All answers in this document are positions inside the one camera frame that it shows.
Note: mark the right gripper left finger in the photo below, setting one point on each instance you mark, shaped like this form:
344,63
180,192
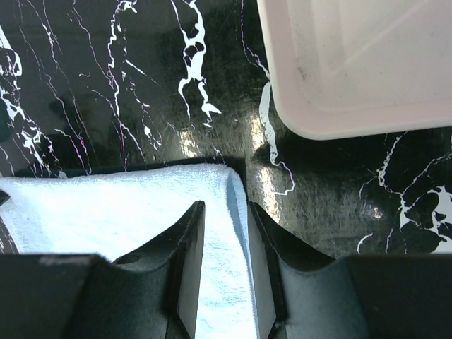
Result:
151,292

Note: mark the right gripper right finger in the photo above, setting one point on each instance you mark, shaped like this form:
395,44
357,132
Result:
298,291

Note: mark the light blue towel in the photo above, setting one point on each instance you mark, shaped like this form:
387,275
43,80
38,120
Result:
113,214

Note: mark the black marble pattern mat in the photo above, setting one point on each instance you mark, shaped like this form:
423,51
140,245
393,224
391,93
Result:
90,87

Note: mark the cream plastic tray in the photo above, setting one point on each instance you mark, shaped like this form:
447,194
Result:
341,69

